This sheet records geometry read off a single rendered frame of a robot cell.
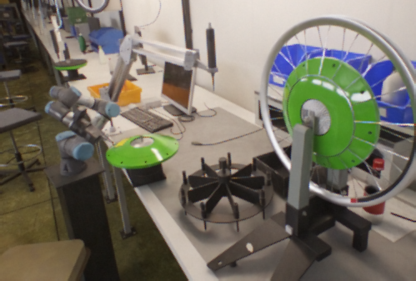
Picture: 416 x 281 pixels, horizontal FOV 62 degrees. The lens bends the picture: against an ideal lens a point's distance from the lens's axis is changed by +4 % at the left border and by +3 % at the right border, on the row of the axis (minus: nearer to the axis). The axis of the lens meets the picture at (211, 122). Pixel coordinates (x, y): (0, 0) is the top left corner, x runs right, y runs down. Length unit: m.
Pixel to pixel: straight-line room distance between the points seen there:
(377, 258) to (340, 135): 0.44
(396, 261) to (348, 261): 0.13
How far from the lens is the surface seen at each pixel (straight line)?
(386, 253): 1.24
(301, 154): 0.95
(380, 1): 1.54
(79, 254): 1.75
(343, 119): 0.91
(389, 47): 0.83
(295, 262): 1.04
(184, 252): 1.18
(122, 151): 1.47
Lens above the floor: 1.71
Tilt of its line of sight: 22 degrees down
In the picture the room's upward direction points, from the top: 4 degrees counter-clockwise
